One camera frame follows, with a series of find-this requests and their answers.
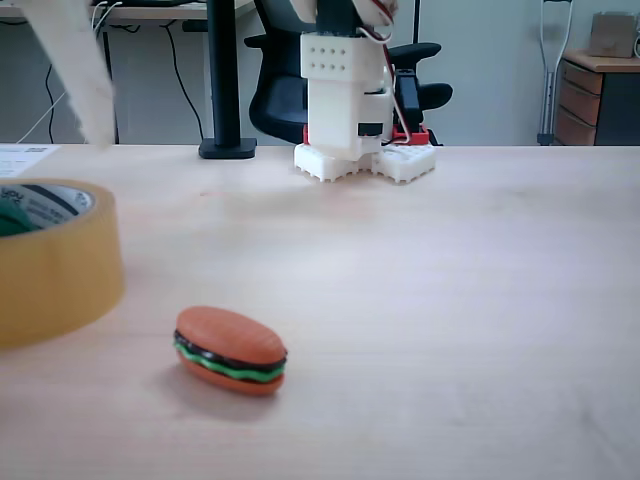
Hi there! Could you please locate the green toy cucumber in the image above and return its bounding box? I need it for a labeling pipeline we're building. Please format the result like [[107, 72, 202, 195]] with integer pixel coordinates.
[[0, 199, 40, 236]]

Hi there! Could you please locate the white background desk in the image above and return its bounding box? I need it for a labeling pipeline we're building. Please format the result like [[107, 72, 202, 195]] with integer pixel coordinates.
[[0, 0, 261, 145]]

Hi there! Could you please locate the white printed paper sheet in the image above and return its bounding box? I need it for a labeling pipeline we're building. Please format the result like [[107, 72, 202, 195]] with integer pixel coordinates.
[[0, 143, 62, 180]]

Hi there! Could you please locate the black monitor stand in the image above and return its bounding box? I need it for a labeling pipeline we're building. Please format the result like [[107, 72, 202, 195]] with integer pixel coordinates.
[[198, 0, 259, 160]]

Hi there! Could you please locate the black office chair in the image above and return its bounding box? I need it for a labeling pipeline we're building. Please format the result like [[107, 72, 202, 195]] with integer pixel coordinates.
[[243, 0, 455, 147]]

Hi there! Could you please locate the yellow tape roll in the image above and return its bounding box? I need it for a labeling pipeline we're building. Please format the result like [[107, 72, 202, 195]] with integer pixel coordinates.
[[0, 178, 126, 350]]

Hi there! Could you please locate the toy hamburger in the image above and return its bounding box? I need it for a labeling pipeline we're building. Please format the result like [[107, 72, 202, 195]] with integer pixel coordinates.
[[173, 306, 289, 398]]

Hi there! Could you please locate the grey crutch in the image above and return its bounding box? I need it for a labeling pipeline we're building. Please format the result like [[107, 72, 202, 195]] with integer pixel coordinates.
[[537, 0, 576, 147]]

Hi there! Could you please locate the wooden drawer cabinet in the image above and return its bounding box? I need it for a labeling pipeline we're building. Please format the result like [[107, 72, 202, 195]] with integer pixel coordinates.
[[554, 52, 640, 147]]

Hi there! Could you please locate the brown cardboard box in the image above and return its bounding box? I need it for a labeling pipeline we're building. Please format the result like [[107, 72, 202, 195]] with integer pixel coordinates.
[[587, 12, 640, 59]]

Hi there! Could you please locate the black hanging cable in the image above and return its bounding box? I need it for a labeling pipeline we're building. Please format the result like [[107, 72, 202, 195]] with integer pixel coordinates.
[[163, 22, 207, 142], [29, 14, 69, 145]]

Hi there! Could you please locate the white hanging cable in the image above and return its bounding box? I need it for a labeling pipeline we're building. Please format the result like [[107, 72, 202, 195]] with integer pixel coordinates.
[[17, 0, 124, 146]]

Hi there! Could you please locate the red white arm servo cable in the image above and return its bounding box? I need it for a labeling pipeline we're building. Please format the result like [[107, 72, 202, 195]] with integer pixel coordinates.
[[355, 0, 426, 147]]

